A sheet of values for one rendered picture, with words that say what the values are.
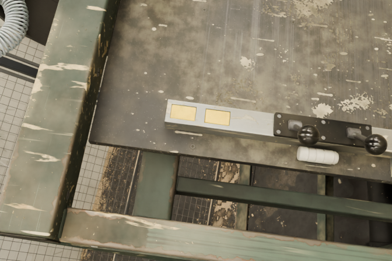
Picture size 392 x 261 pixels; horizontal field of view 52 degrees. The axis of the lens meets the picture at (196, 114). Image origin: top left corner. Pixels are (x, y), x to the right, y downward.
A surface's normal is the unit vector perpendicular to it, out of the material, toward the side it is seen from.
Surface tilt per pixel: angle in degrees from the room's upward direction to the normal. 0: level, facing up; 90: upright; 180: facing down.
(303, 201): 57
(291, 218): 0
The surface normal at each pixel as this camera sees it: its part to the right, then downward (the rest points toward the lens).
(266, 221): -0.80, -0.31
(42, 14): 0.59, -0.24
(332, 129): 0.07, -0.36
